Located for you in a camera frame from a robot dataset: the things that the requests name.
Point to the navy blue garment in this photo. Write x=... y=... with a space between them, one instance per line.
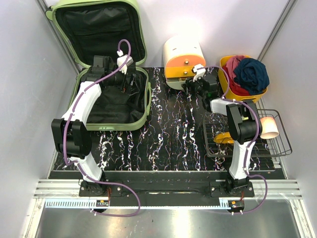
x=251 y=75

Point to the yellow plate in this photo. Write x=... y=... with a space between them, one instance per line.
x=223 y=138

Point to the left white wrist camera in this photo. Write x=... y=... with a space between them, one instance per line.
x=123 y=61

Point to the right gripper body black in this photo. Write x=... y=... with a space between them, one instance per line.
x=196 y=87

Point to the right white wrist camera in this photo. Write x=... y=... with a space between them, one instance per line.
x=199 y=71

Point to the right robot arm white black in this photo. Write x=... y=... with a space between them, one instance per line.
x=244 y=126

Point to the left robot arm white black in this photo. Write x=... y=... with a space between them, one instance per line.
x=71 y=137

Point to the red garment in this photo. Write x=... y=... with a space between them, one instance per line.
x=234 y=87

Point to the pink white cup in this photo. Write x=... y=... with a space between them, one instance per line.
x=269 y=128

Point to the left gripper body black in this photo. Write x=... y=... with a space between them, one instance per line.
x=118 y=81

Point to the orange plastic basket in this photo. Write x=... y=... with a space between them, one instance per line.
x=231 y=95

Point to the pink garment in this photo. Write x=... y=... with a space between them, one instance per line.
x=232 y=63

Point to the green hard-shell suitcase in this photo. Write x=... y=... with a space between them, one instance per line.
x=93 y=28

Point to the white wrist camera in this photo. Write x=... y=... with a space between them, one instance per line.
x=199 y=71
x=123 y=61

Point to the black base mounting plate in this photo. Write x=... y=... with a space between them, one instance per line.
x=204 y=187

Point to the white cylindrical drawer cabinet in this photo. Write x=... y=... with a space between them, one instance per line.
x=180 y=54

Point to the black wire rack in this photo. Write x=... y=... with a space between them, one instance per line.
x=272 y=146

